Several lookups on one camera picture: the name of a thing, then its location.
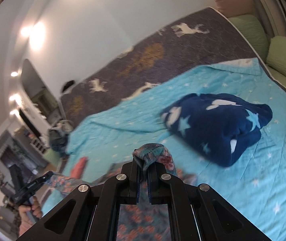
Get floral teal garment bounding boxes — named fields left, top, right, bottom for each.
left=46, top=143, right=197, bottom=240

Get pile of denim clothes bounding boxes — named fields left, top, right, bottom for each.
left=48, top=120, right=74, bottom=156

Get person's left hand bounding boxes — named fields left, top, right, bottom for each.
left=18, top=196, right=43, bottom=236

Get folded pink garment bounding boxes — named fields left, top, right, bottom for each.
left=70, top=157, right=87, bottom=179

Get green seat cushion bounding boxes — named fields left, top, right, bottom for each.
left=43, top=149, right=66, bottom=167

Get light blue star quilt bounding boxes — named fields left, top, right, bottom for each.
left=41, top=57, right=286, bottom=241

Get navy star fleece garment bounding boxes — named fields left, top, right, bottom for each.
left=160, top=94, right=273, bottom=167

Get dark reindeer bed cover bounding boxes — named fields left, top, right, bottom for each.
left=60, top=8, right=256, bottom=126

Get green cushion near window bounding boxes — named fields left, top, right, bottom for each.
left=228, top=14, right=270, bottom=62

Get beige pillow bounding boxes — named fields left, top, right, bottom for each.
left=215, top=0, right=254, bottom=17

